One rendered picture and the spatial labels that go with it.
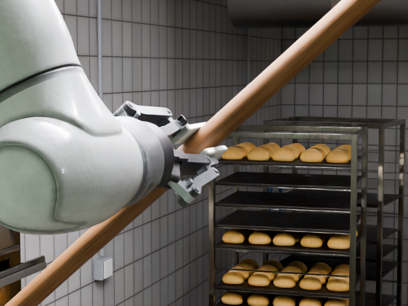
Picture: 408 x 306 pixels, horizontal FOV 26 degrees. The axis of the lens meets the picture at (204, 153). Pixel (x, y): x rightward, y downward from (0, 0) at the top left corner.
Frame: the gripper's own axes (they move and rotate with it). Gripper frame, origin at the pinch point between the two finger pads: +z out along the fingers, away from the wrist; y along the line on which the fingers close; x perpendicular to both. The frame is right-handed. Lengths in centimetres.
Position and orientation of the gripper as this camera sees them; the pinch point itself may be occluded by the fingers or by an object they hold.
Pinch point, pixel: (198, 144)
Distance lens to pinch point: 108.3
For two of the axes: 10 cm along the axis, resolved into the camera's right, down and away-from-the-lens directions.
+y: 6.1, 7.7, -1.6
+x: 7.1, -6.3, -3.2
